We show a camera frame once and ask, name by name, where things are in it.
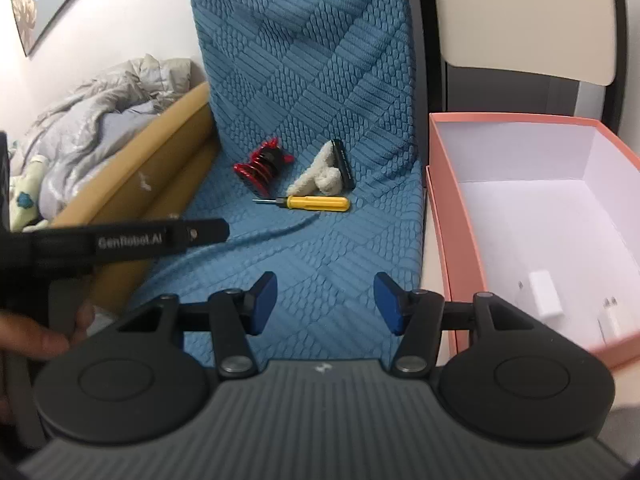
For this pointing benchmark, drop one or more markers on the white charger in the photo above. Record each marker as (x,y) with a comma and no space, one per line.
(545,297)
(610,322)

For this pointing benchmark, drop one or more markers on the yellow bed frame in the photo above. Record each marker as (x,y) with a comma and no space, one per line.
(150,170)

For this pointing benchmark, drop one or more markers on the pink cardboard box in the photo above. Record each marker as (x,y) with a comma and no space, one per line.
(530,220)

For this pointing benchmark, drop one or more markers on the beige puffy blanket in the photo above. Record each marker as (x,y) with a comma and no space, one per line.
(162,72)

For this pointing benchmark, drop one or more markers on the beige folding chair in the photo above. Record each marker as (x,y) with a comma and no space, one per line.
(520,15)

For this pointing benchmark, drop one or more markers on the yellow screwdriver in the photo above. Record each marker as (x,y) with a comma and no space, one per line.
(310,202)

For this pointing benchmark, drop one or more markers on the person's left hand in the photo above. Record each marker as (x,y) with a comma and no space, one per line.
(35,332)

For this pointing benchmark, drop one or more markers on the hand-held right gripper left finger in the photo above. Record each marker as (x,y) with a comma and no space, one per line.
(262,305)

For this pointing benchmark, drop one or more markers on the black rectangular device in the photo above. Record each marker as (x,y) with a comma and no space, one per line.
(343,165)

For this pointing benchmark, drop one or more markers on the beige plush toy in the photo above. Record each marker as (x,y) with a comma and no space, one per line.
(320,172)

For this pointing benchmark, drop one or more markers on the red and black spring toy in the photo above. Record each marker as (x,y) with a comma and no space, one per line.
(262,165)

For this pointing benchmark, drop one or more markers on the grey duvet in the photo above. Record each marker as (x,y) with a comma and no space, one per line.
(85,145)

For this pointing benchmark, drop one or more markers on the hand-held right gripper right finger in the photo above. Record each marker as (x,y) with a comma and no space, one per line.
(387,305)

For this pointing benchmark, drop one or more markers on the blue textured chair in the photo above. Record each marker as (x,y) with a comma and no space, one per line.
(320,125)

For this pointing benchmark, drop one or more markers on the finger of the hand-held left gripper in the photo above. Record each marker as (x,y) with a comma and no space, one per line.
(150,241)

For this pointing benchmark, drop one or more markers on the floral printed pillow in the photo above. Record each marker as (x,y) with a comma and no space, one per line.
(25,195)

